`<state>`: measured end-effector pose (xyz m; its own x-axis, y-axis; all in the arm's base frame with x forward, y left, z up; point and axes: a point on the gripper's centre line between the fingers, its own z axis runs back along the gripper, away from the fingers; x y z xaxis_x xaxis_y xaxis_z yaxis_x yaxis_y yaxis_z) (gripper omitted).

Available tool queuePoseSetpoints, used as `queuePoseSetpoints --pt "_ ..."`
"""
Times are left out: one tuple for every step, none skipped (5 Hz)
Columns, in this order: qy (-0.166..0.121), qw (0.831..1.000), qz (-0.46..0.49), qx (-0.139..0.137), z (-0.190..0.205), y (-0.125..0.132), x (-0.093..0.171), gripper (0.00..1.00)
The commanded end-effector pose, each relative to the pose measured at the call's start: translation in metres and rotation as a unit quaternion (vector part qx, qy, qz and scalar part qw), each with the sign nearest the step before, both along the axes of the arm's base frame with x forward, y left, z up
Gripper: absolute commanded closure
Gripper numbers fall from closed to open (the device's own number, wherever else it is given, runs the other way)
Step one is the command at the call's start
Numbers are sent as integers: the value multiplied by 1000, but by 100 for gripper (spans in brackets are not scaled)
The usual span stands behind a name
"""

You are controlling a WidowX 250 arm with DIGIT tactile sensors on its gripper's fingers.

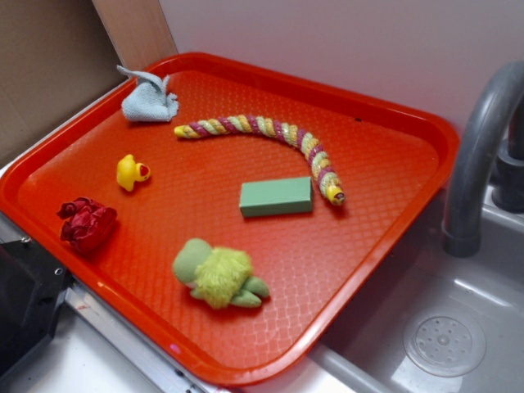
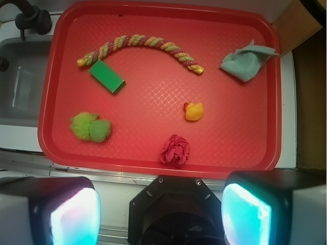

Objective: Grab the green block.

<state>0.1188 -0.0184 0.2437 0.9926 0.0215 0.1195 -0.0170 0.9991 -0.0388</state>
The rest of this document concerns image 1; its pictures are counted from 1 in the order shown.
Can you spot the twisted rope snake toy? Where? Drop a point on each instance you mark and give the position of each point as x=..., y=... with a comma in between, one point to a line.
x=318, y=160

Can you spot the green plush turtle toy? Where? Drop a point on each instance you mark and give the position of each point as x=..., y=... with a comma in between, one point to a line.
x=219, y=276

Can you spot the wooden board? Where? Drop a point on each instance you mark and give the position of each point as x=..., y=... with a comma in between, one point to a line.
x=138, y=31

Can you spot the red plastic tray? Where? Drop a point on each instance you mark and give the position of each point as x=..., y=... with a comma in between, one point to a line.
x=232, y=235

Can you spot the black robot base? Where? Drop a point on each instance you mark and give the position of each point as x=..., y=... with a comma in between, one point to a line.
x=33, y=287

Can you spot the brown cardboard panel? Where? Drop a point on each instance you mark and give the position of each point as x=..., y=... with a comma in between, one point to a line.
x=56, y=59

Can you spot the red crumpled fabric toy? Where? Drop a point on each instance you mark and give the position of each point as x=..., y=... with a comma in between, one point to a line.
x=87, y=223

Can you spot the light blue cloth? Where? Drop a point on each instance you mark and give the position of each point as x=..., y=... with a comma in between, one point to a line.
x=151, y=100

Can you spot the grey toy faucet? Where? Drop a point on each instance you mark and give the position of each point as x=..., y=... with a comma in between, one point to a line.
x=474, y=166

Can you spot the green rectangular block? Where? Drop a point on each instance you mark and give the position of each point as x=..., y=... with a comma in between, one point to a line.
x=276, y=197

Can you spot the yellow rubber duck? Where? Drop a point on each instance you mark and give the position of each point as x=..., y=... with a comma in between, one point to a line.
x=129, y=172

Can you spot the grey toy sink basin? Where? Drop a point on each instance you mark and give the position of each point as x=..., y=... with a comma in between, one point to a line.
x=426, y=321

